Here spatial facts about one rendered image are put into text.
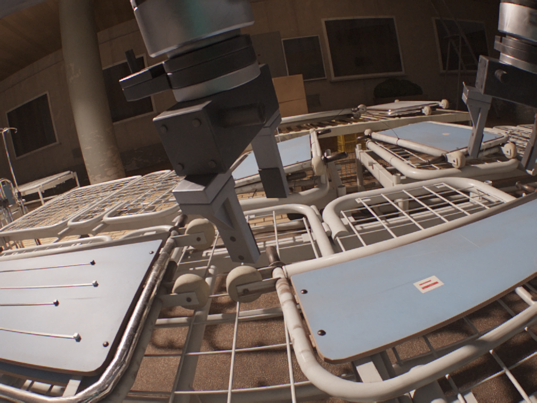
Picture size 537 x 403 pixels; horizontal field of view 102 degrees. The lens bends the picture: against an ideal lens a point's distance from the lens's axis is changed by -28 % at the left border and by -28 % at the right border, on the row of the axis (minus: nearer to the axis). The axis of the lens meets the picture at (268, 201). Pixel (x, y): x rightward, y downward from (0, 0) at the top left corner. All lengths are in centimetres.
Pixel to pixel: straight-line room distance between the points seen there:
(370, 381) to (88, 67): 484
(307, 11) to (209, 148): 645
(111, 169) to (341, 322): 454
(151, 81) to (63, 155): 765
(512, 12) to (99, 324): 71
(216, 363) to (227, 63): 102
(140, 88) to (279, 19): 627
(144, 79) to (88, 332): 36
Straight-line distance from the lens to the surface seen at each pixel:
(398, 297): 43
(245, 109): 20
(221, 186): 22
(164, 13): 22
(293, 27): 649
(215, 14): 22
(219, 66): 22
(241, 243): 27
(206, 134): 20
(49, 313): 58
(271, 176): 34
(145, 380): 118
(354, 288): 45
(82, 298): 56
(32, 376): 52
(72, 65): 496
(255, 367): 107
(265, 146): 32
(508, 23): 46
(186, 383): 49
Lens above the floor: 80
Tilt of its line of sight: 18 degrees down
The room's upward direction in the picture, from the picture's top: 10 degrees counter-clockwise
